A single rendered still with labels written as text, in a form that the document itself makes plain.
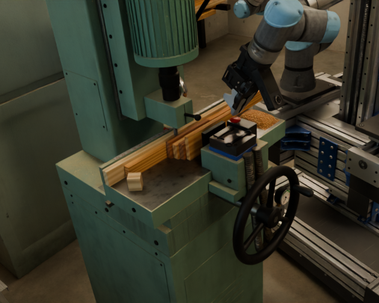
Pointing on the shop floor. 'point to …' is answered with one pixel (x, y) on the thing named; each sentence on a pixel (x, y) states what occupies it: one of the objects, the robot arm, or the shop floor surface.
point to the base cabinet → (163, 262)
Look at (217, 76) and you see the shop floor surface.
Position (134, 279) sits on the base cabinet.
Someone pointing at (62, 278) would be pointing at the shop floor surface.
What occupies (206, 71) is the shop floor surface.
